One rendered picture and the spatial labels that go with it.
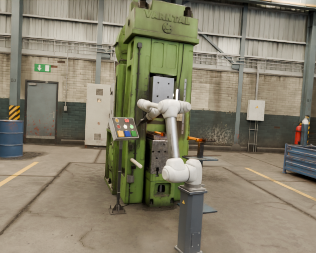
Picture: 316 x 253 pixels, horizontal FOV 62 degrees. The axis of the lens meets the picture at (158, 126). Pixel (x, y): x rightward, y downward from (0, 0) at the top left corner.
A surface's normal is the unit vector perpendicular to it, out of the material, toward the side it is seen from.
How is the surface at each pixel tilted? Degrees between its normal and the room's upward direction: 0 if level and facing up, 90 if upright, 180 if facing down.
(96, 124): 90
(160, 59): 90
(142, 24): 90
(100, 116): 90
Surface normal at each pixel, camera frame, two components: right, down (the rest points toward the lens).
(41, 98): 0.14, 0.06
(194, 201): 0.47, 0.07
